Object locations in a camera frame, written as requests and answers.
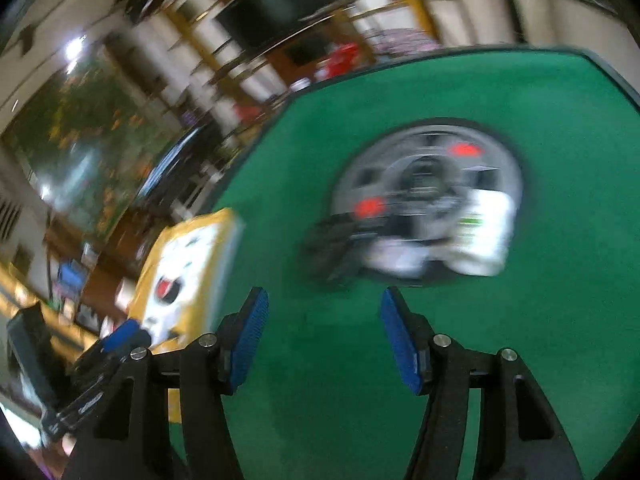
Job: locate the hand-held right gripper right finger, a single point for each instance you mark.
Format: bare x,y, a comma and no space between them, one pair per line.
402,340

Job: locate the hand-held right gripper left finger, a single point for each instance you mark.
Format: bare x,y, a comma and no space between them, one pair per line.
249,340

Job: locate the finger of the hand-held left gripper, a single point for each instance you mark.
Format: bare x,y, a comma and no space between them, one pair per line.
120,337

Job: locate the tray with yellow cloth lining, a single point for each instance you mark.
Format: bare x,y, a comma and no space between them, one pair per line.
200,250

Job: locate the white charger plug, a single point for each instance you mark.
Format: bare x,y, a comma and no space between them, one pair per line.
395,257

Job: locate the black ribbed plastic object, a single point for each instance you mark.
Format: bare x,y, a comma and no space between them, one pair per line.
335,245

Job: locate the white bottle with white cap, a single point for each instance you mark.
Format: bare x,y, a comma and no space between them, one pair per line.
487,235

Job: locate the round mahjong table control panel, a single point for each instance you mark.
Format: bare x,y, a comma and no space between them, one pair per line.
435,195

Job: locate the black glossy furniture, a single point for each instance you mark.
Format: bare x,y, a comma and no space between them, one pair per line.
180,160

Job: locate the large dark landscape painting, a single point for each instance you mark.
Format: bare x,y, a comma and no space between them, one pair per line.
85,150

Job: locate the red plastic bag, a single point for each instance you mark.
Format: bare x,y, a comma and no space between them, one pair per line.
347,60

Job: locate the patterned purple cloth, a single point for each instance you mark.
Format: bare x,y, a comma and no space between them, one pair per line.
400,40

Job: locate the black flat screen television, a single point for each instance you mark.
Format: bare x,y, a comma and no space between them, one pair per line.
280,0

